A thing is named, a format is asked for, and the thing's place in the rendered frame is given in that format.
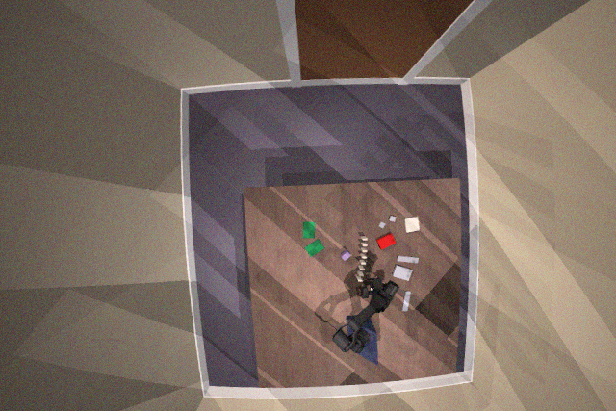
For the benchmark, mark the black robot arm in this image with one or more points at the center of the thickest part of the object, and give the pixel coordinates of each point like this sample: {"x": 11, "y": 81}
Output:
{"x": 381, "y": 299}

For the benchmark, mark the red flat block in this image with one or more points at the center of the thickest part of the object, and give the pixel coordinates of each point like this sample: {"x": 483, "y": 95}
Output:
{"x": 386, "y": 241}

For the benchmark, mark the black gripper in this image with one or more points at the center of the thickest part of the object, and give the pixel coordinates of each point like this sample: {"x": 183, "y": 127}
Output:
{"x": 365, "y": 293}

